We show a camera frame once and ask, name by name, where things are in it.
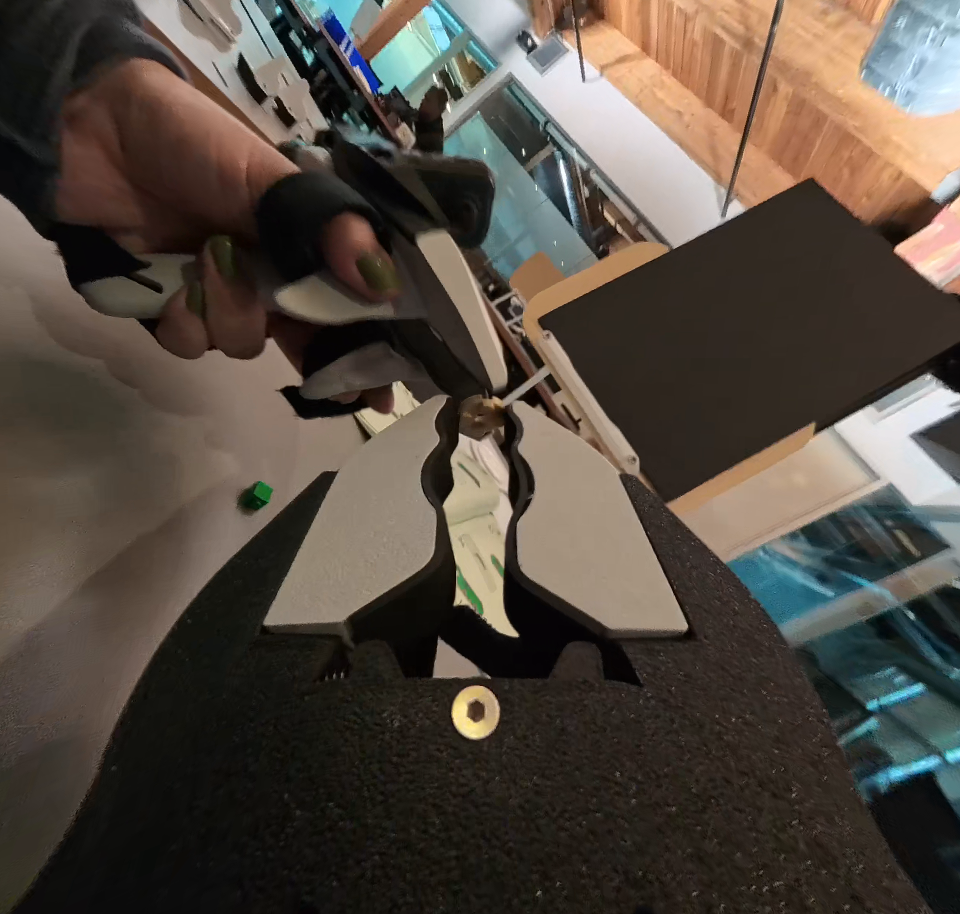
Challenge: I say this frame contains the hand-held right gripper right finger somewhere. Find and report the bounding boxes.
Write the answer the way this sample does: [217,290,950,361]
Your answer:
[504,402,690,641]

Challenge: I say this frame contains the black panel with tan edge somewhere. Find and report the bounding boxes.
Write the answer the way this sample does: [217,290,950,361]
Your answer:
[510,177,960,518]

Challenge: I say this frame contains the grey wall speaker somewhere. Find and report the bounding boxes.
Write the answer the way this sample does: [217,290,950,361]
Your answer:
[523,27,573,77]

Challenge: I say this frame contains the thin black pole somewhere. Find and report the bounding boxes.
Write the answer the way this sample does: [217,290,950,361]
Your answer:
[720,0,798,218]

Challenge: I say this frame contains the pink wall painting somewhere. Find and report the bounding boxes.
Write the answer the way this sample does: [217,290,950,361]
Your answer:
[894,205,960,294]

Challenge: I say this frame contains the white panel stand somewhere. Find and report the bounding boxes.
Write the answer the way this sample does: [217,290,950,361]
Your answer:
[487,291,645,482]

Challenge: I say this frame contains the grey desk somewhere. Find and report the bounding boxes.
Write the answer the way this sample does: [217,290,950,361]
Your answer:
[0,194,421,908]

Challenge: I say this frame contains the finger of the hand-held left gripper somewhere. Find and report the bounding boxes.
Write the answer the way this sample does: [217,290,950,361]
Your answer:
[414,228,513,399]
[388,242,492,399]

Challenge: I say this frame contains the person's left hand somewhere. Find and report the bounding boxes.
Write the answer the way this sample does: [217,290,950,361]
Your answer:
[54,57,404,416]

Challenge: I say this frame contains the pale green instruction booklet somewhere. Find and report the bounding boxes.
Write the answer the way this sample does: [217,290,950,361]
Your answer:
[352,385,526,630]

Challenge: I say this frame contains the small tan brick piece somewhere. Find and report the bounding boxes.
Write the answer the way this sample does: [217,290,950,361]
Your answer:
[459,395,505,440]

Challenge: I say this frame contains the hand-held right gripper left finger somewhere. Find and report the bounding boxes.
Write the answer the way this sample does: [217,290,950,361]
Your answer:
[264,396,460,677]

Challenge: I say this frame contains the person's left forearm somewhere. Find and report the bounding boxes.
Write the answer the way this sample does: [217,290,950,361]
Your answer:
[0,0,190,239]

